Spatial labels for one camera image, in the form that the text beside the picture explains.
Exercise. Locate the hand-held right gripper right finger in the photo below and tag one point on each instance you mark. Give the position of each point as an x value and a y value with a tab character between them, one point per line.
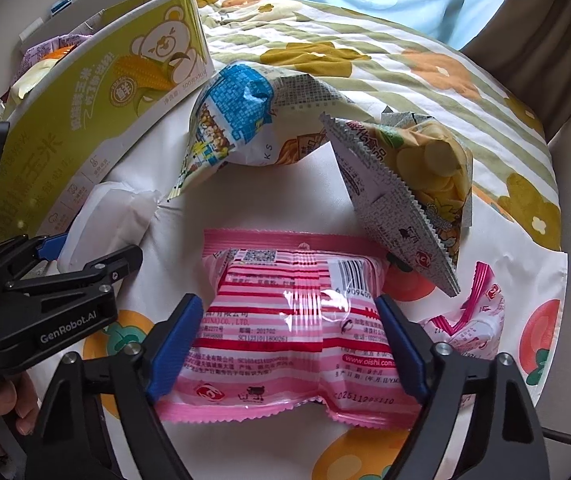
403	345

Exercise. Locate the person's left hand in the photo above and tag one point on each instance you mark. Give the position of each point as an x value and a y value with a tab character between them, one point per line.
20	400

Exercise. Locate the small white item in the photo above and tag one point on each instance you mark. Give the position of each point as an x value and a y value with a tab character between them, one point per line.
31	30

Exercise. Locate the orange and cream snack packet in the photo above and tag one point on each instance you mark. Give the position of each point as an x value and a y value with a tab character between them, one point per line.
35	77

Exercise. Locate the small blue item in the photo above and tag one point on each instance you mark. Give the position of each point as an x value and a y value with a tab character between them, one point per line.
60	5

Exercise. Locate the yellow-green cardboard box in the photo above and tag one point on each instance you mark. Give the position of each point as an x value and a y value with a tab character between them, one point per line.
90	110

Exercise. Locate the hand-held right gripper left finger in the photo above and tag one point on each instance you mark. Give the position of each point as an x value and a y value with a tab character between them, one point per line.
173	345

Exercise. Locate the floral striped quilt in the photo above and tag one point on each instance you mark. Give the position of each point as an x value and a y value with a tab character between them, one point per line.
390	75

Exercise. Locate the white fruit-print cloth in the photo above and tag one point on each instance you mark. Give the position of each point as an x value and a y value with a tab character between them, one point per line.
275	200

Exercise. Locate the blue and white snack packet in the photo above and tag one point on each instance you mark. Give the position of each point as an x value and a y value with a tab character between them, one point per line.
235	95

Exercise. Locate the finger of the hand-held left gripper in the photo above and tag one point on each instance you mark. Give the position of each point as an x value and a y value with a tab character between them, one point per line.
52	246
115	265

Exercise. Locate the grey and yellow chip packet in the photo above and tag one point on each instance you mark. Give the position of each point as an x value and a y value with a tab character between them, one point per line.
415	170

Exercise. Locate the pink striped snack packet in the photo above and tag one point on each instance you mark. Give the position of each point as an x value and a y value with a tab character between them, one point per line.
275	320

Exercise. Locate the brown curtain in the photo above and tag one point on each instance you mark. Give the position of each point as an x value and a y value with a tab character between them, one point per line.
530	35

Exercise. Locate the small pink and white packet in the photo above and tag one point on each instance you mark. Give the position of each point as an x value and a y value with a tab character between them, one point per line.
480	320

